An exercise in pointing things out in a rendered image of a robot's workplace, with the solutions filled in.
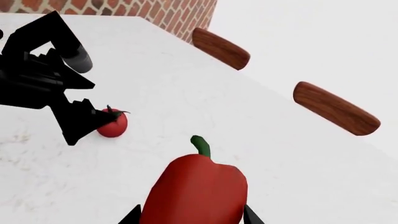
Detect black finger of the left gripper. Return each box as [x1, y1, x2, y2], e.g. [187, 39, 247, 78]
[49, 91, 119, 146]
[23, 47, 96, 93]

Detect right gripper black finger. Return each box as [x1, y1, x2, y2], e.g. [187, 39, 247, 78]
[118, 203, 142, 224]

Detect small red tomato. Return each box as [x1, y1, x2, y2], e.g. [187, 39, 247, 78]
[96, 105, 131, 138]

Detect red bell pepper green stem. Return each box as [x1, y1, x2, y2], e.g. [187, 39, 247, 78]
[139, 134, 249, 224]

